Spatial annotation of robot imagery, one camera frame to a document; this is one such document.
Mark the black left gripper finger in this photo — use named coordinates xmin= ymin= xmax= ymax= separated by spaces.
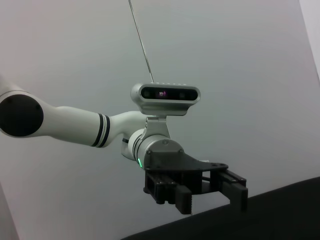
xmin=175 ymin=184 xmax=193 ymax=216
xmin=212 ymin=169 xmax=249 ymax=212

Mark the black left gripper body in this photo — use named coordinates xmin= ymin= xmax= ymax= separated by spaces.
xmin=143 ymin=140 xmax=230 ymax=205

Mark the black tablecloth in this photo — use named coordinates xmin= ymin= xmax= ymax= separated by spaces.
xmin=119 ymin=176 xmax=320 ymax=240

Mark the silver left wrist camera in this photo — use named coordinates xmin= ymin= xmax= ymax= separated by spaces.
xmin=130 ymin=82 xmax=202 ymax=141

